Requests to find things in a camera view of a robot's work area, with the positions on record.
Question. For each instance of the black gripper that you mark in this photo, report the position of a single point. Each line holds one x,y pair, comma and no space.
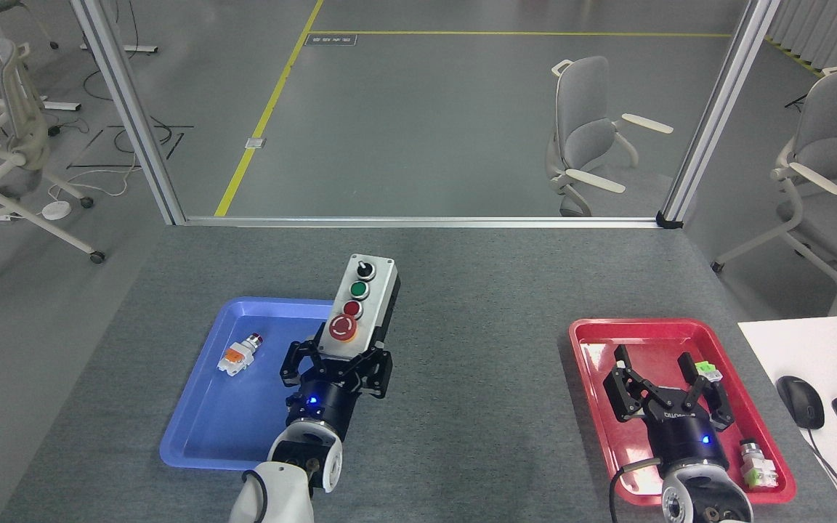
324,403
684,432

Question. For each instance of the grey control box with buttons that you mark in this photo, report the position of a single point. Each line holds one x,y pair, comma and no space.
371,305

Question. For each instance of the red push button orange block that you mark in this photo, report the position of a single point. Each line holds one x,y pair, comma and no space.
237,357

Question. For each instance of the silver push button green block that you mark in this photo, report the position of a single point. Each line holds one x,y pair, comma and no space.
758,465

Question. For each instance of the red plastic tray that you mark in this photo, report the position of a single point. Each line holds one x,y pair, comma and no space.
600,378

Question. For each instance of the blue plastic tray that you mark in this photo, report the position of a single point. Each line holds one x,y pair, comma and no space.
229,421

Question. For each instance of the black computer mouse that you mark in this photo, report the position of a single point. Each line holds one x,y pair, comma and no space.
800,401

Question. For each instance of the white side table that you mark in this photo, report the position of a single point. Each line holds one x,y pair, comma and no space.
811,345

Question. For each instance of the metal floor socket plate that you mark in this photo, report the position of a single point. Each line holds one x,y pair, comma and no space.
256,143

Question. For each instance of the grey office chair white armrests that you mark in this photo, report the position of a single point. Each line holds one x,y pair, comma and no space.
582,138

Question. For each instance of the white round floor disc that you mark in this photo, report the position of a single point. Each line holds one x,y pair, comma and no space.
56,210

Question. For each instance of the dark floor label sign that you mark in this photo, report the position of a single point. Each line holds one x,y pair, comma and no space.
331,40

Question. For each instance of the white desk foot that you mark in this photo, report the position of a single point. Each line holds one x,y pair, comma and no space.
55,106
135,49

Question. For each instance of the white mesh office chair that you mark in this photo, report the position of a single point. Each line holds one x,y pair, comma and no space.
22,138

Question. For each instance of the white pleated curtain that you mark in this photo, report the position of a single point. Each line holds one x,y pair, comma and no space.
825,29

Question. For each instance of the green push button switch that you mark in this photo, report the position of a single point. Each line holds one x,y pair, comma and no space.
710,373

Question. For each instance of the silver aluminium rail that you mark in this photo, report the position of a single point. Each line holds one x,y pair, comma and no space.
418,221

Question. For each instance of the black corner bracket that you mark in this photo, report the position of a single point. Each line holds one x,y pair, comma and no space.
669,221

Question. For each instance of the silver aluminium post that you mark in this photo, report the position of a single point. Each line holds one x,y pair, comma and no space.
716,109
128,109

